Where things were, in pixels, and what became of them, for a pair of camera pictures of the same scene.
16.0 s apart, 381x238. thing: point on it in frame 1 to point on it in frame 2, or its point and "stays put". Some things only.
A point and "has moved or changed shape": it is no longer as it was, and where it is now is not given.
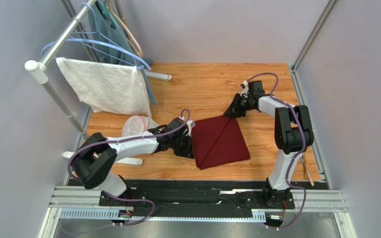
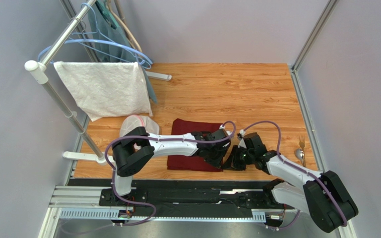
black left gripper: x=188 y=151 to x=218 y=162
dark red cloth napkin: x=218 y=142 has moved or changed shape
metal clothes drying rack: x=38 y=71 stays put
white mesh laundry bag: x=135 y=124 stays put
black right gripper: x=238 y=105 to x=240 y=159
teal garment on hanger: x=106 y=43 stays put
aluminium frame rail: x=82 y=202 stays put
